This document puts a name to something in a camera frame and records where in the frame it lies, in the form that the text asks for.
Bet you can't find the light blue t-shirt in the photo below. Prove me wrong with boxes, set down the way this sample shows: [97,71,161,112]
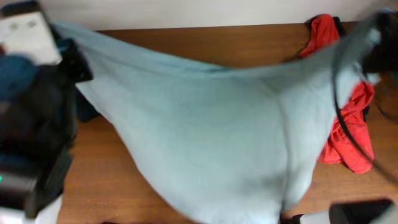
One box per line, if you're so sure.
[54,17,379,223]

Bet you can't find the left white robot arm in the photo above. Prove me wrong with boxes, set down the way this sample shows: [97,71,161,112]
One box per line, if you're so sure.
[1,1,93,223]

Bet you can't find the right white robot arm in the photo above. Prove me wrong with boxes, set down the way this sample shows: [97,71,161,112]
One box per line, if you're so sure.
[271,12,397,211]

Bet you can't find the folded navy blue garment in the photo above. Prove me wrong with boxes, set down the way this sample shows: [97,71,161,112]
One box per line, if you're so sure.
[75,87,100,123]

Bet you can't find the red t-shirt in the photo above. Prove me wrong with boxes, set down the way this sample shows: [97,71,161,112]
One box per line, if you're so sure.
[299,14,374,174]

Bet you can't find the black garment under red shirt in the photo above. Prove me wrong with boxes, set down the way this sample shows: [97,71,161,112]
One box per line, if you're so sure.
[333,17,369,121]

